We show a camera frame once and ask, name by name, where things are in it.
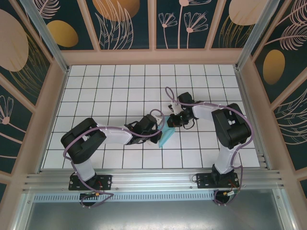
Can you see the light blue cloth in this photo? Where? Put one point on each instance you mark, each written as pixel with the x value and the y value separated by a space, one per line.
pixel 166 136

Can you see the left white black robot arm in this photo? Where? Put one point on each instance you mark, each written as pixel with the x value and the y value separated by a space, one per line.
pixel 115 135

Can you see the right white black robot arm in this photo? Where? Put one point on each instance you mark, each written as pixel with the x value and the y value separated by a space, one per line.
pixel 204 111

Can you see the grey metal sheet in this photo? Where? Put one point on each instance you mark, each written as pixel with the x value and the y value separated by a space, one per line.
pixel 153 215

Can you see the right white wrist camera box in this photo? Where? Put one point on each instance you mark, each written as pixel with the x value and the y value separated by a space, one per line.
pixel 174 108

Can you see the aluminium mounting rail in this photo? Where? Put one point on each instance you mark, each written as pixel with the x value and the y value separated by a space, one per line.
pixel 153 179

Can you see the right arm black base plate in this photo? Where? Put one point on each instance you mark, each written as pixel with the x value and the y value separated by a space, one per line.
pixel 204 180

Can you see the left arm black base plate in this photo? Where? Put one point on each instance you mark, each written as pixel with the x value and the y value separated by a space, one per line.
pixel 105 182

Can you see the aluminium side rail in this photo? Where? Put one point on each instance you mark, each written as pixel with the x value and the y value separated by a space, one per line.
pixel 245 95

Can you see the aluminium frame post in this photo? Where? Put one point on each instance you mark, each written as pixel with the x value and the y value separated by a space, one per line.
pixel 48 40
pixel 257 36

